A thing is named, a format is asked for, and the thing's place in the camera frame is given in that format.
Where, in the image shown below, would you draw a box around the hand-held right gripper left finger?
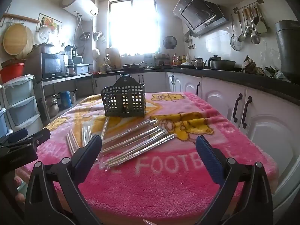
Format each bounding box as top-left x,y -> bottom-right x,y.
25,134 -> 104,225

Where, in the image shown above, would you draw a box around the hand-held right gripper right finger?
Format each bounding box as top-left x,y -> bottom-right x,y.
195,135 -> 274,225

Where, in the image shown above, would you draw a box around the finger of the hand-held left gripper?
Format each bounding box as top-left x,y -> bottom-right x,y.
5,128 -> 51,149
7,128 -> 29,144

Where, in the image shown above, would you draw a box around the pile of chopsticks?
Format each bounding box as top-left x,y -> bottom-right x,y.
66,117 -> 177,171

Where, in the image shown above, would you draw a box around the dark green plastic utensil basket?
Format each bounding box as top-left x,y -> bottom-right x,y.
101,77 -> 146,118

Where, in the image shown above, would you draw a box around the row of hanging kitchen utensils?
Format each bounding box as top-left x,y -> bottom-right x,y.
233,0 -> 268,45

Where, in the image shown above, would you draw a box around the person's left hand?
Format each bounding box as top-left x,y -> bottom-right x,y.
13,176 -> 26,204

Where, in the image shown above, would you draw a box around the stack of steel pots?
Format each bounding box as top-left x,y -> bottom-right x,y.
46,94 -> 59,118

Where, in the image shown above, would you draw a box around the grey plastic drawer unit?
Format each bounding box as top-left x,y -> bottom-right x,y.
1,74 -> 43,137

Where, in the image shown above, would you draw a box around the blue metal can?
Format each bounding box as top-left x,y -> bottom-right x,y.
60,91 -> 72,108

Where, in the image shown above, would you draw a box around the pink printed blanket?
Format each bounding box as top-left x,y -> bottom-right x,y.
15,91 -> 279,225

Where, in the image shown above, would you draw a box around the red plastic bucket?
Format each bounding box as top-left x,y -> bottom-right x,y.
0,62 -> 26,83

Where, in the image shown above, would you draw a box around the metal storage shelf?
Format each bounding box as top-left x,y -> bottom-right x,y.
35,73 -> 94,122

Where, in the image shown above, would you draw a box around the black microwave oven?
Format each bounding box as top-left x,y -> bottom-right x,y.
26,50 -> 67,81

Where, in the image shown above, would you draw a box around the woven basket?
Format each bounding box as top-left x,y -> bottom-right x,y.
1,58 -> 26,67

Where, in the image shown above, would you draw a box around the grey plastic storage bin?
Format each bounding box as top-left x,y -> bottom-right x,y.
74,63 -> 90,75

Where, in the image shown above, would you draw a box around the black blender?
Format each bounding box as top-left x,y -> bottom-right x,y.
64,45 -> 78,75

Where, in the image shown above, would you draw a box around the black kitchen countertop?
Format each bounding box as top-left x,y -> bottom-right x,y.
92,67 -> 300,104

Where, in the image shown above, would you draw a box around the large metal pot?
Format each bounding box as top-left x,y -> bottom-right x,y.
210,60 -> 236,71

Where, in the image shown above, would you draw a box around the steel kettle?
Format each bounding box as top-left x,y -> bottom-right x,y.
191,57 -> 208,69

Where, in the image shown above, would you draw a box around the black frying pan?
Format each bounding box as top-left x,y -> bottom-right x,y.
122,61 -> 145,70

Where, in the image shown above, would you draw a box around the round bamboo board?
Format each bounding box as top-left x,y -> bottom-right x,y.
3,23 -> 34,56

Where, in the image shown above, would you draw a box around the beige water jug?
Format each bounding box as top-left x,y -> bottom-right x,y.
105,47 -> 122,68

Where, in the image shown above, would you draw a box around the brown knobbly roots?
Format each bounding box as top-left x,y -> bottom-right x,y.
241,55 -> 265,75

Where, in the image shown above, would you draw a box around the row of condiment bottles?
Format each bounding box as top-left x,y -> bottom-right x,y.
172,53 -> 190,65

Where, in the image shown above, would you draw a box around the small white fan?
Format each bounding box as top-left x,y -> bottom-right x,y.
35,25 -> 51,45

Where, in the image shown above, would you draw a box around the black spice rack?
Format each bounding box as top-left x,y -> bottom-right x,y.
155,52 -> 170,67

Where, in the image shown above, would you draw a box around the crumpled plastic bag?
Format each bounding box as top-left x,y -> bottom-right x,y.
265,65 -> 292,83

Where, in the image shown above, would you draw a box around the small white drawer organizer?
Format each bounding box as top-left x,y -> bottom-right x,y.
144,53 -> 155,67

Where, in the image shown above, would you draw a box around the wooden rolling pin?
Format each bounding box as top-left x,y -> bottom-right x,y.
3,13 -> 40,24

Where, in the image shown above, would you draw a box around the dark grey cylinder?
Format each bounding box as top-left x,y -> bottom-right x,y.
275,20 -> 300,83

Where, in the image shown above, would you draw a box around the kitchen window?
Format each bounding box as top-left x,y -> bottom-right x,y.
108,0 -> 160,57

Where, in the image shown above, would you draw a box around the white cylindrical water heater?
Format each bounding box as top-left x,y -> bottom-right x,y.
61,0 -> 99,21

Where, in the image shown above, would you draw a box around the black glass range hood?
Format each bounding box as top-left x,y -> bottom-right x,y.
173,0 -> 229,37

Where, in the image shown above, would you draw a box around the fruit wall poster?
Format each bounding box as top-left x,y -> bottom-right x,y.
36,13 -> 62,34

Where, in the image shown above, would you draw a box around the water heater hoses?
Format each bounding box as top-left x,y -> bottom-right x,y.
75,14 -> 86,50

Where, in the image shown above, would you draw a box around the black wall fan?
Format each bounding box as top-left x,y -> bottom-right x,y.
163,36 -> 177,50

